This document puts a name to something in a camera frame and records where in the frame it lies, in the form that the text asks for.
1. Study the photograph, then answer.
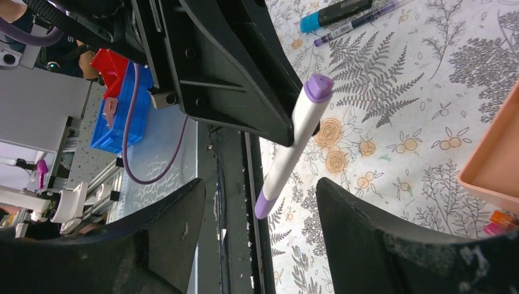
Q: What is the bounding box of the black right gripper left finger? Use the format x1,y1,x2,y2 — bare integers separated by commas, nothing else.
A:
1,178,206,293

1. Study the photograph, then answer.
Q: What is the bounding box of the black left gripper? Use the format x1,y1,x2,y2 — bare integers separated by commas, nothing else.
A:
132,1,296,146

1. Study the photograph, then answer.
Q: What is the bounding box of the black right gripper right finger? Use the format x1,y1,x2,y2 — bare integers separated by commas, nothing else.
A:
316,178,518,293

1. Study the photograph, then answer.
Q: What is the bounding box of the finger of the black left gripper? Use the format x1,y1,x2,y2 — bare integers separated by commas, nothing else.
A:
226,1,303,136

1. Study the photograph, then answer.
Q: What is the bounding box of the white marker purple cap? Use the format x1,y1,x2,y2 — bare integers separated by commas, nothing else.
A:
255,74,334,219

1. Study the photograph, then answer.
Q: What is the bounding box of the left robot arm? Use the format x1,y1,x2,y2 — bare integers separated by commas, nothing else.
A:
28,0,302,146

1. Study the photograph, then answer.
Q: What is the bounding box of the purple clear gel pen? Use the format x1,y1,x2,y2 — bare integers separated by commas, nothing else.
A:
313,0,413,47

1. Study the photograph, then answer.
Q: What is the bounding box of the blue cap black highlighter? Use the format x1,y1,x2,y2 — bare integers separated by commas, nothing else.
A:
300,0,373,33

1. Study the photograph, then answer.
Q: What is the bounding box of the red plastic bin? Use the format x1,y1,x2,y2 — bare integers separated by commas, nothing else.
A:
91,49,129,99

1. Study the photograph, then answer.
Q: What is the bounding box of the blue plastic storage bin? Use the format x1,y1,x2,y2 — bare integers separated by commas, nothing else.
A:
90,62,154,154

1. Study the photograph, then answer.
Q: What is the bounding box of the magenta gel pen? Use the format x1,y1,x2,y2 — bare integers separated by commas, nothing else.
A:
483,222,506,236

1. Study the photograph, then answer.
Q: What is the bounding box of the orange gel pen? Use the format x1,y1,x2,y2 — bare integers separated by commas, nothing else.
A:
490,211,518,230

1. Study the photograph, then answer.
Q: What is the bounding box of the peach plastic file organizer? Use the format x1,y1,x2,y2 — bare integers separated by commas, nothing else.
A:
458,83,518,214

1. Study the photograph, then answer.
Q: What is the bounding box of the floral tablecloth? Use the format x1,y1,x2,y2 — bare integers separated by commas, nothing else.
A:
266,1,518,293

